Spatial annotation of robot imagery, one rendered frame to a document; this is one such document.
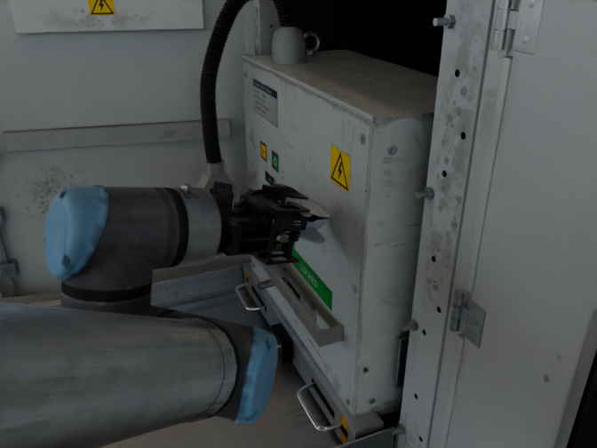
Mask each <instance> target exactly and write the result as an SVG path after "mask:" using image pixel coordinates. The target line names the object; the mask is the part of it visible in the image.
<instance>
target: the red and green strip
mask: <svg viewBox="0 0 597 448"><path fill-rule="evenodd" d="M292 256H294V257H295V258H297V259H298V260H299V262H294V263H292V264H293V265H294V267H295V268H296V269H297V270H298V272H299V273H300V274H301V275H302V276H303V277H304V278H305V279H306V281H307V282H308V283H309V284H310V285H311V287H312V288H313V289H314V291H315V292H316V293H317V294H318V295H319V297H320V298H321V299H322V301H323V302H324V303H325V304H326V305H327V307H328V308H329V309H330V310H331V308H332V291H331V290H330V289H329V288H328V287H327V285H326V284H325V283H324V282H323V281H322V280H321V278H320V277H319V276H318V275H317V274H316V273H315V272H314V271H313V270H312V269H311V268H310V267H309V266H308V264H307V263H306V262H305V261H304V260H303V259H302V257H301V256H300V255H299V254H298V253H297V251H296V250H295V249H293V250H292Z"/></svg>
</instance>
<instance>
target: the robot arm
mask: <svg viewBox="0 0 597 448"><path fill-rule="evenodd" d="M233 203H234V193H232V184H227V183H223V182H218V181H214V186H213V188H211V189H210V192H209V191H208V190H207V189H205V188H191V187H190V185H189V184H188V183H183V184H182V186H181V188H147V187H104V186H102V185H93V186H90V187H75V188H65V189H63V190H61V191H60V192H59V193H58V194H57V195H56V196H55V197H54V199H53V200H52V203H51V205H50V208H49V211H48V213H47V217H46V222H45V228H44V241H45V247H44V256H45V261H46V264H47V267H48V269H49V271H50V273H51V274H52V275H53V276H55V277H56V278H58V279H60V280H61V302H60V308H55V307H46V306H37V305H28V304H19V303H9V302H0V448H98V447H101V446H104V445H108V444H113V443H116V442H119V441H123V440H125V439H129V438H132V437H135V436H140V435H144V434H146V433H150V432H153V431H157V430H159V429H162V428H168V427H171V426H174V425H178V424H180V423H183V422H196V421H200V420H205V419H208V418H211V417H214V416H217V417H222V418H225V419H229V420H233V421H234V423H236V424H239V423H245V424H252V423H254V422H256V421H257V420H258V419H259V418H260V416H261V415H262V413H263V411H264V410H265V408H266V405H267V401H268V399H269V397H270V393H271V390H272V386H273V383H274V379H275V371H276V366H277V357H278V346H277V340H276V337H275V336H274V335H273V334H272V333H271V332H269V331H266V330H262V329H259V327H257V326H256V325H254V326H253V327H251V326H247V325H242V324H235V323H231V322H227V321H222V320H218V319H214V318H210V317H206V316H199V315H194V314H189V313H186V312H181V311H178V310H173V309H169V308H161V307H157V306H152V305H151V286H152V276H153V269H159V268H176V267H185V266H196V265H204V264H207V263H209V262H210V261H211V260H212V259H213V258H214V256H215V255H218V254H221V253H225V254H226V256H234V255H244V254H250V255H252V256H253V257H255V258H256V259H258V260H260V261H261V262H262V263H264V264H265V265H267V266H268V265H277V264H285V263H294V262H299V260H298V259H297V258H295V257H294V256H292V250H293V249H294V248H295V242H298V241H299V239H303V240H307V241H309V242H312V243H315V244H322V243H324V242H325V238H324V237H323V236H322V235H321V234H320V233H319V232H318V231H317V229H319V228H321V227H322V226H323V225H324V224H325V223H326V222H328V221H329V218H330V214H329V213H328V212H327V211H326V209H325V208H324V207H323V206H321V205H320V204H318V203H317V202H315V201H314V200H312V199H310V198H309V197H307V196H304V195H302V194H300V193H299V192H298V191H297V190H295V189H294V188H291V187H289V186H286V185H283V184H274V185H265V184H263V186H262V189H257V190H253V189H251V188H250V189H249V190H248V191H247V192H246V193H245V195H241V196H240V201H239V202H238V203H235V204H234V209H233ZM232 209H233V210H232ZM302 213H303V214H305V215H306V216H305V215H303V214H302ZM310 215H312V216H310ZM307 216H310V217H307ZM272 252H283V253H281V254H272ZM277 257H284V258H285V259H287V260H278V261H274V260H272V259H271V258H277Z"/></svg>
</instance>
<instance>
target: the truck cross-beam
mask: <svg viewBox="0 0 597 448"><path fill-rule="evenodd" d="M246 269H247V271H248V272H249V274H250V276H251V289H252V298H253V299H254V301H255V302H256V304H257V306H258V307H260V306H266V309H262V310H260V311H261V313H262V314H263V316H264V318H265V319H266V320H267V322H268V324H269V325H270V327H271V325H274V324H282V326H283V328H284V329H285V331H286V332H287V333H288V334H289V336H290V337H291V339H292V362H293V364H294V365H295V367H296V368H297V370H298V372H299V374H300V375H301V377H302V379H303V380H304V382H305V383H306V384H308V383H310V382H314V383H315V387H312V388H310V391H311V393H312V394H313V396H314V398H315V400H316V401H317V403H318V404H319V405H320V407H321V408H322V411H323V412H324V414H325V415H326V417H327V419H328V420H329V422H330V424H331V425H334V418H335V405H336V406H337V407H338V409H339V411H340V412H341V413H342V415H343V416H344V418H345V419H346V421H347V431H346V430H345V428H344V427H343V425H342V429H341V432H342V433H343V435H344V436H345V438H346V442H347V443H349V442H352V441H354V440H356V439H359V438H362V437H365V436H368V435H371V434H374V433H377V432H379V431H381V430H383V425H384V422H383V421H382V419H380V417H379V416H378V414H377V413H376V412H370V413H368V414H365V415H363V416H360V417H357V418H354V417H353V415H352V414H351V412H350V411H349V410H348V409H347V408H346V406H345V404H344V403H343V401H342V400H341V398H340V397H339V395H338V393H337V392H336V390H335V389H334V388H333V386H332V385H331V384H330V382H329V381H328V379H327V378H326V376H325V375H324V373H323V372H322V370H321V368H320V367H319V366H318V364H317V363H316V361H315V360H314V359H313V357H312V356H311V354H310V353H309V351H308V350H307V348H306V347H305V345H304V344H303V342H302V341H301V339H300V338H299V336H298V335H297V334H296V332H295V331H294V329H293V328H292V326H291V325H290V323H289V322H288V320H287V319H286V317H285V316H284V314H283V312H282V311H281V310H280V309H279V307H278V306H277V304H276V303H275V301H274V300H273V298H272V297H271V295H270V294H269V292H268V291H267V289H262V290H260V289H259V288H258V283H259V282H261V281H260V280H259V278H258V276H257V275H256V273H255V272H254V270H253V269H252V267H251V262H246V263H243V276H244V282H245V283H248V282H249V281H248V277H247V276H246Z"/></svg>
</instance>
